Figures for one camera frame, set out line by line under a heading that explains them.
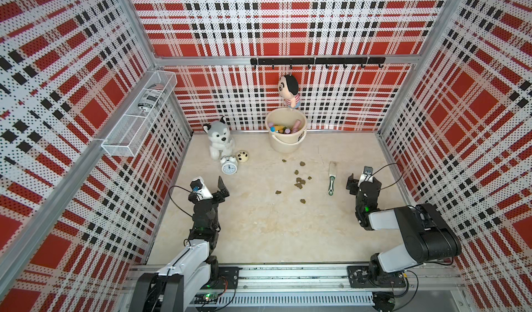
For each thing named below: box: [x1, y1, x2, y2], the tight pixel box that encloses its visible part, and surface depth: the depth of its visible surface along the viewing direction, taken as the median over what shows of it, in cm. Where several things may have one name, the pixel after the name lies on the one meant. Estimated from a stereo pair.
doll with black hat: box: [277, 74, 301, 109], surface depth 95 cm
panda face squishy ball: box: [235, 149, 249, 163], surface depth 109 cm
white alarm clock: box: [220, 155, 238, 175], surface depth 101 cm
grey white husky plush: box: [202, 116, 235, 161], surface depth 100 cm
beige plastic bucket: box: [264, 106, 308, 154], surface depth 107 cm
